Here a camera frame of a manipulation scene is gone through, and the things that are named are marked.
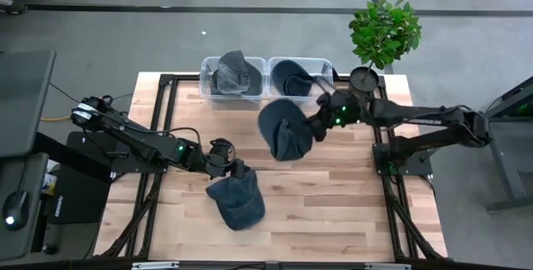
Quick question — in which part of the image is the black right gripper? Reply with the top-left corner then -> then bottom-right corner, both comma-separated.
306,76 -> 355,143

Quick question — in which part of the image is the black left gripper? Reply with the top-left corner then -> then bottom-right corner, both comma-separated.
206,152 -> 251,180

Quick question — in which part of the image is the denim blue cap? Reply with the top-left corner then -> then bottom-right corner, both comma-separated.
205,168 -> 267,232

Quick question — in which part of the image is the dark navy cap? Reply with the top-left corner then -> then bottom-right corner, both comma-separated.
257,97 -> 315,162

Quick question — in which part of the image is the dark gray cap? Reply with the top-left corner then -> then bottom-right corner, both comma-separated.
271,59 -> 316,98

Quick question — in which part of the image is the light gray cap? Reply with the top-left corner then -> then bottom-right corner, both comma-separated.
209,49 -> 264,97

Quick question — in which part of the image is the clear plastic container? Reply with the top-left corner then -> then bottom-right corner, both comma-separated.
266,56 -> 334,103
198,55 -> 268,104

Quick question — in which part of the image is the green potted plant black pot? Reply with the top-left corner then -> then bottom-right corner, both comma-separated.
347,0 -> 422,96

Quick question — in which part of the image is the black computer case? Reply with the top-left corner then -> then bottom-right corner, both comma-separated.
45,163 -> 112,226

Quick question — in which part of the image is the black desk support beam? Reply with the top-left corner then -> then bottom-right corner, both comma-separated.
32,131 -> 113,183

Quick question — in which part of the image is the gray metal table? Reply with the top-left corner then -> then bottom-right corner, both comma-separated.
459,76 -> 533,213

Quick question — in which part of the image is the small white yellow box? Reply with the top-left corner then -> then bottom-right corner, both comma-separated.
41,159 -> 59,196

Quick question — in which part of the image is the gray desk surface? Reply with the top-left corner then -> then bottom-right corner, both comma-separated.
0,152 -> 50,262

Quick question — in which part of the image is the dark gray flat panel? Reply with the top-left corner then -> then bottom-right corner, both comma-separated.
0,50 -> 57,158

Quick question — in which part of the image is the black computer mouse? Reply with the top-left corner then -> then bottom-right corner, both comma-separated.
2,189 -> 31,232

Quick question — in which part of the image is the person's shoe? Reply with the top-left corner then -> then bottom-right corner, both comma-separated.
0,0 -> 28,16

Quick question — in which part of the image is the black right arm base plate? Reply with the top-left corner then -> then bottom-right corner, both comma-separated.
373,142 -> 433,176

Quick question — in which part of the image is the black metal table frame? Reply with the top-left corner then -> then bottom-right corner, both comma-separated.
94,72 -> 449,263

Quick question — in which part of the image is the silver metal bracket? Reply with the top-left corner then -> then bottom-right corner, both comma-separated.
365,262 -> 412,270
132,261 -> 180,270

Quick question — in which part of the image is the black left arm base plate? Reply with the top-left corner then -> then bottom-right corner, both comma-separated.
66,131 -> 172,175

